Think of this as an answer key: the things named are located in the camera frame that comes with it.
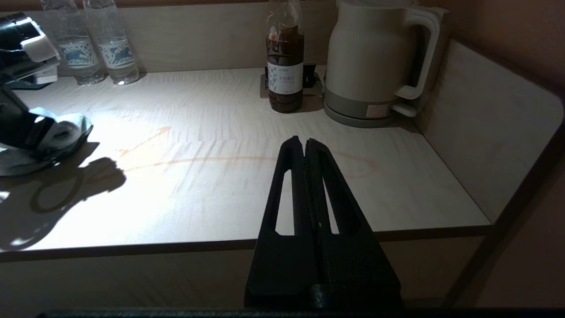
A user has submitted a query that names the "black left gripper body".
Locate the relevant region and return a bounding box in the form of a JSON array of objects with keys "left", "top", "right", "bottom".
[{"left": 0, "top": 87, "right": 46, "bottom": 153}]

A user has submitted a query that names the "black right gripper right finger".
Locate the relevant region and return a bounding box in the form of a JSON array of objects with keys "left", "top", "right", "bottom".
[{"left": 307, "top": 139, "right": 402, "bottom": 309}]

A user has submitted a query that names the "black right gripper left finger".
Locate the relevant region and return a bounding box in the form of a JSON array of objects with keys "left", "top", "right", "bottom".
[{"left": 245, "top": 136, "right": 319, "bottom": 309}]

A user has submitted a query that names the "light blue microfiber cloth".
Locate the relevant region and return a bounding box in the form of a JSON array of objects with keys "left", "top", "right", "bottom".
[{"left": 0, "top": 107, "right": 94, "bottom": 177}]

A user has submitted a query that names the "clear water bottle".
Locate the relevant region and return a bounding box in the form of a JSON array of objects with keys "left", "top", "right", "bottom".
[
  {"left": 83, "top": 0, "right": 139, "bottom": 85},
  {"left": 41, "top": 0, "right": 106, "bottom": 85}
]

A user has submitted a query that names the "grey kettle base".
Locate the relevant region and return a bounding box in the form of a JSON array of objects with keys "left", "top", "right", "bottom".
[{"left": 324, "top": 86, "right": 418, "bottom": 129}]

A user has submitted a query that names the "dark tea bottle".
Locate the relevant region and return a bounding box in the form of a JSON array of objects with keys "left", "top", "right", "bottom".
[{"left": 266, "top": 0, "right": 305, "bottom": 114}]

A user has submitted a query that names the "cream electric kettle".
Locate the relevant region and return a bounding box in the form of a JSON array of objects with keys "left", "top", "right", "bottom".
[{"left": 324, "top": 0, "right": 448, "bottom": 116}]

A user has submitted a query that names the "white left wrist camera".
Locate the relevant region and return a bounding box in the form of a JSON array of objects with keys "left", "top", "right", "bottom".
[{"left": 33, "top": 66, "right": 59, "bottom": 85}]

